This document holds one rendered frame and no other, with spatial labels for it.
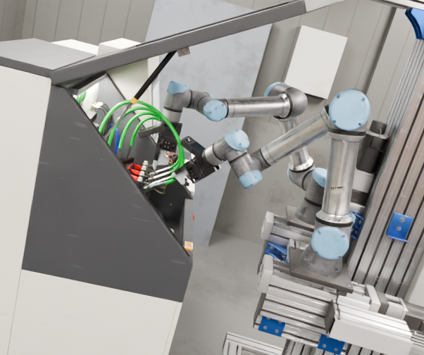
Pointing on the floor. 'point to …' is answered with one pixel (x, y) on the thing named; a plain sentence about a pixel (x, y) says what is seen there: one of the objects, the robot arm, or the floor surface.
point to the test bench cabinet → (88, 319)
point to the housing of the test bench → (9, 169)
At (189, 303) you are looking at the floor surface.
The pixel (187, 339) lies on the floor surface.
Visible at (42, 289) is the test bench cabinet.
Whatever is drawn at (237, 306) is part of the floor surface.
